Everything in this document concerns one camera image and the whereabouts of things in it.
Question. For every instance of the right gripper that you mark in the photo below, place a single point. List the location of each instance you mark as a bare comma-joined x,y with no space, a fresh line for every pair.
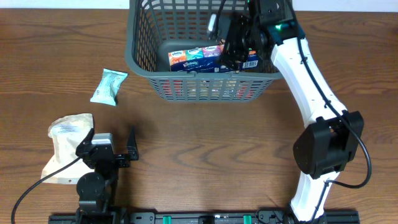
232,54

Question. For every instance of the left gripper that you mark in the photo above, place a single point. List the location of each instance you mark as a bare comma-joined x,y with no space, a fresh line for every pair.
125,162

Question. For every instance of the kleenex tissue multipack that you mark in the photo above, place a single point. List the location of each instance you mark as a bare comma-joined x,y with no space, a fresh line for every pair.
207,60

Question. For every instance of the teal snack packet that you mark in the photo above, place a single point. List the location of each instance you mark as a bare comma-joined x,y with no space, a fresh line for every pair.
108,87

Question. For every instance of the orange cracker sleeve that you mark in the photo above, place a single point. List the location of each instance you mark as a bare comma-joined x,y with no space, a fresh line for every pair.
206,89

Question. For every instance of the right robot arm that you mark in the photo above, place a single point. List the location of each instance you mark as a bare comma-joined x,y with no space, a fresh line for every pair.
332,134

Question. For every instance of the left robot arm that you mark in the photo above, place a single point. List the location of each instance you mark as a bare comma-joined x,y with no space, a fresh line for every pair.
97,189

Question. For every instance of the beige pouch white label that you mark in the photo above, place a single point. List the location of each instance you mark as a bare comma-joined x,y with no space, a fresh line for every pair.
67,133

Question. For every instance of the grey plastic basket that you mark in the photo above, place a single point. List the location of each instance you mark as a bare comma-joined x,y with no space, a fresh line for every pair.
155,28

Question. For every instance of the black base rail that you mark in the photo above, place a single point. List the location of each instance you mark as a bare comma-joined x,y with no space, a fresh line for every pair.
202,218

